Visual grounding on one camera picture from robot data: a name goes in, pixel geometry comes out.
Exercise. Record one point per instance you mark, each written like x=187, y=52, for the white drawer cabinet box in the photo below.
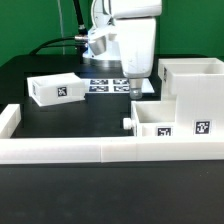
x=197, y=87

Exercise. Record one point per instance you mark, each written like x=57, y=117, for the white U-shaped table fence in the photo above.
x=100, y=149

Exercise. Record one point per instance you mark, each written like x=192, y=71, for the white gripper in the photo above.
x=136, y=38

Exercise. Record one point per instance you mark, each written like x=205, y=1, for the white small drawer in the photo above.
x=56, y=89

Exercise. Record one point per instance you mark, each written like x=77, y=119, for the white sheet with markers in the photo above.
x=109, y=86

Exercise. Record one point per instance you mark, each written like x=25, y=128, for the white drawer with knob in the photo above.
x=151, y=118

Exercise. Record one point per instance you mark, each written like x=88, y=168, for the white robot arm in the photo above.
x=103, y=46

